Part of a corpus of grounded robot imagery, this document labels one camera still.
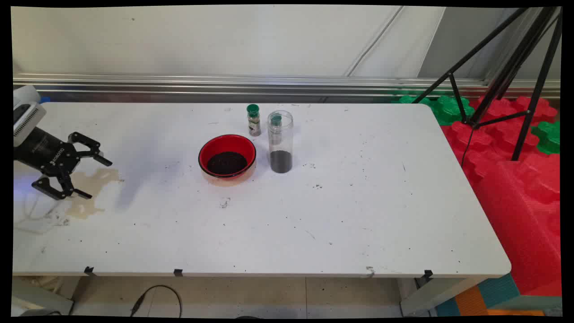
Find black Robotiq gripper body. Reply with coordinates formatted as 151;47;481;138
13;127;80;178

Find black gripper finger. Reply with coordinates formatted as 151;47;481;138
67;132;113;167
31;170;93;201

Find clear plastic jar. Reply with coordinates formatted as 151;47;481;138
267;110;294;174

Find black seeds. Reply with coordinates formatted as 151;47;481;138
206;151;248;175
270;150;293;174

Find red bowl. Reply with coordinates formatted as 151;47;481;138
198;134;257;180

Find green-capped spice bottle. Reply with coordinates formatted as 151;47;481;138
246;104;261;137
269;114;283;145

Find green foam block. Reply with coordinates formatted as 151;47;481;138
531;120;561;155
392;94;475;126

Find teal orange foam mat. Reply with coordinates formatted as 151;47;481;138
434;273;562;317

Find black tripod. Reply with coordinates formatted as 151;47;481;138
410;6;563;162

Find large red foam block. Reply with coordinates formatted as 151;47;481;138
473;155;562;297

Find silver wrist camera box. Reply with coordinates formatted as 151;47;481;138
13;102;47;148

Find aluminium rail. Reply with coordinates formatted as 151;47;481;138
13;73;561;100

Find black floor cable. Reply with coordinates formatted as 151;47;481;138
130;285;183;318

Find white wall conduit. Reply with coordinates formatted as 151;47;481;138
344;6;405;78

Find thin black tripod cable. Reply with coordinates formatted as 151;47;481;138
461;127;477;167

